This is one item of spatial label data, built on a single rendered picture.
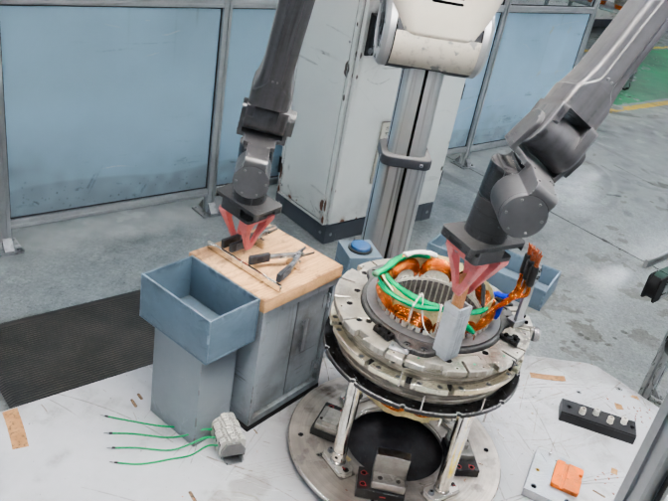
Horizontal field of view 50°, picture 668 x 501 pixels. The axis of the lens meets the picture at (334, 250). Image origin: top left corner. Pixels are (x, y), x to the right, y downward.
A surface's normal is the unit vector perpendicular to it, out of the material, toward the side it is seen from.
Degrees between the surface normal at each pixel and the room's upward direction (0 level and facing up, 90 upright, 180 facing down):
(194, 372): 90
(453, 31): 90
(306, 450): 0
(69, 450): 0
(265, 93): 113
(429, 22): 90
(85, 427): 0
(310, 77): 90
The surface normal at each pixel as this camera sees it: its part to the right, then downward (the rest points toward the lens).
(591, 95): 0.23, 0.26
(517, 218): 0.00, 0.52
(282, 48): -0.07, 0.78
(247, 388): -0.64, 0.28
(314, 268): 0.16, -0.87
